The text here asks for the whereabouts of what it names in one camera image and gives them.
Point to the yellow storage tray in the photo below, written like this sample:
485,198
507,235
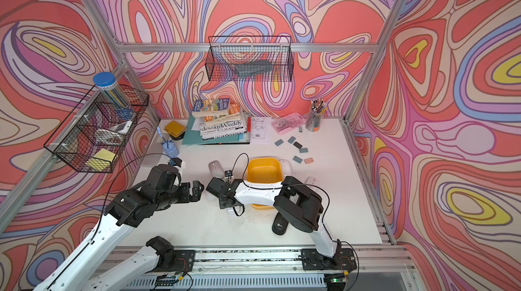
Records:
264,171

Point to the yellow sticky notes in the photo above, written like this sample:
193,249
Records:
101,161

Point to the black computer mouse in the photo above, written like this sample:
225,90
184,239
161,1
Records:
280,224

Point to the black wire basket on wall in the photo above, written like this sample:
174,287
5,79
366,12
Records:
250,59

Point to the grey eraser near tray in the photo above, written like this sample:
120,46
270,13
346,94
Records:
298,159

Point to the stack of magazines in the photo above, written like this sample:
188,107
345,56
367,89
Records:
218,118

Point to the green folder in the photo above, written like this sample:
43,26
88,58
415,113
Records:
193,137

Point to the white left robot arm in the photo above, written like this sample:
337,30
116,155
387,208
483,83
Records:
162,189

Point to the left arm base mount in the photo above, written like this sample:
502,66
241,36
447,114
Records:
169,258

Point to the pink plastic box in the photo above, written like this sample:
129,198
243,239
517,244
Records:
283,125

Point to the blue pen cup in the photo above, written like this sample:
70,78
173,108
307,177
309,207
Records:
168,145

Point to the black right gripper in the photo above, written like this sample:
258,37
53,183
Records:
222,203

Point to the white paper sheet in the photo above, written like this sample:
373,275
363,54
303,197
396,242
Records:
259,130

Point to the white grey mouse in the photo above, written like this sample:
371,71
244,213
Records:
216,169

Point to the blue lid pencil jar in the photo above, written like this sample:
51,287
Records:
106,83

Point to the metal mesh pencil cup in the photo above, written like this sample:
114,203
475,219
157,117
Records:
317,110

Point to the black wire basket left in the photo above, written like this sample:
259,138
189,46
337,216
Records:
97,127

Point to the dark eraser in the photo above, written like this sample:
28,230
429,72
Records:
298,144

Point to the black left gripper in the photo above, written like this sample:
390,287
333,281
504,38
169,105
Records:
186,196

